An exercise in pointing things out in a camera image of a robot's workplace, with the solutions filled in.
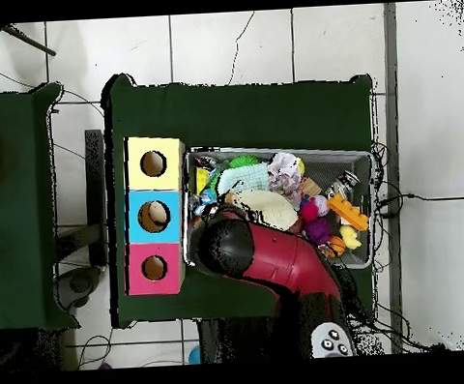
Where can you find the thin dark rod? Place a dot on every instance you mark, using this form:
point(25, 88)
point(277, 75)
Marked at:
point(26, 42)

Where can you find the yellow plush toy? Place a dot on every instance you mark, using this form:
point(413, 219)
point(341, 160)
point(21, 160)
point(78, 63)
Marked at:
point(349, 236)

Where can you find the green spiky ball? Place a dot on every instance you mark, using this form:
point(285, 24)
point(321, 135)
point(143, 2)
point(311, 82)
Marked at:
point(244, 161)

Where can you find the yellow cheese wedge toy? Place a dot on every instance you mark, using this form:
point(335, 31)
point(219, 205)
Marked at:
point(201, 180)

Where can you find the white baseball toy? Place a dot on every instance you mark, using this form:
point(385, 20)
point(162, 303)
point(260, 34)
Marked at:
point(321, 206)

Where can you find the purple spiky ball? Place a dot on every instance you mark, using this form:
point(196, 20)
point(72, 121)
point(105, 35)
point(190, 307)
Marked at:
point(318, 230)

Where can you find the black upright panel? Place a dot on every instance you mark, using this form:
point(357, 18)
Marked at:
point(96, 187)

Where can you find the small basketball toy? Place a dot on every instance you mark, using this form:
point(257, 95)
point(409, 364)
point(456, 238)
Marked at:
point(337, 246)

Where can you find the shallow mesh bin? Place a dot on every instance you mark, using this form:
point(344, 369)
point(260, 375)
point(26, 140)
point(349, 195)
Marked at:
point(331, 163)

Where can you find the mint waffle cloth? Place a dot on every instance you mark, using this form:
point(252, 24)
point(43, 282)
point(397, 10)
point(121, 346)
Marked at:
point(243, 178)

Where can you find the large orange toy brick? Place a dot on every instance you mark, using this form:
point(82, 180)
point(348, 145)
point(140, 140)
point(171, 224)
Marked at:
point(349, 213)

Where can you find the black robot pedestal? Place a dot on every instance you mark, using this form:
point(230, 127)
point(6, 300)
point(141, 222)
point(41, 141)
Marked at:
point(239, 339)

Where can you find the crumpled printed white wrapper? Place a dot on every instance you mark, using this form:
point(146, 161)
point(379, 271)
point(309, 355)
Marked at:
point(285, 173)

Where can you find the wooden box three holes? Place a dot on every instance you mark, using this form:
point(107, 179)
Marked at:
point(165, 180)

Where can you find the blue object on floor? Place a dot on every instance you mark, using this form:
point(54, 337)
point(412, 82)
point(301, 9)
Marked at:
point(195, 356)

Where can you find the pink spiky toy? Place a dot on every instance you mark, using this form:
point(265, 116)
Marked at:
point(309, 211)

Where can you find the cream waffle cloth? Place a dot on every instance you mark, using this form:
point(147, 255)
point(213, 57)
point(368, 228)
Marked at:
point(267, 207)

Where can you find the green cloth side table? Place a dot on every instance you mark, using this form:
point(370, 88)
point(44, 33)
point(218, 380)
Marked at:
point(16, 211)

